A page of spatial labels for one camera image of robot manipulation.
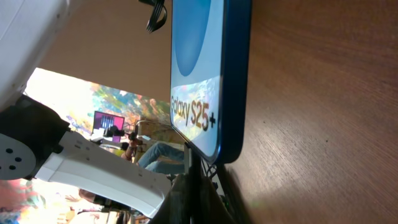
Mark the purple lit monitor screen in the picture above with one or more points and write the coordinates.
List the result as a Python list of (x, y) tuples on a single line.
[(103, 121)]

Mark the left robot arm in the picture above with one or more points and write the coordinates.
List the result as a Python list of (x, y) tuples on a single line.
[(37, 143)]

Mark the seated person in jeans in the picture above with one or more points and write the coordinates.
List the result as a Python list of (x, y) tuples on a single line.
[(163, 158)]

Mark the blue Galaxy smartphone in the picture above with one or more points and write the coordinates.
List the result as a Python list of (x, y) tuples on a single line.
[(209, 75)]

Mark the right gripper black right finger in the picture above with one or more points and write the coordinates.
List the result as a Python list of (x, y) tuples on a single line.
[(228, 208)]

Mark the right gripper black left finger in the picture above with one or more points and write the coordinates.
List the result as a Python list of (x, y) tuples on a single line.
[(176, 208)]

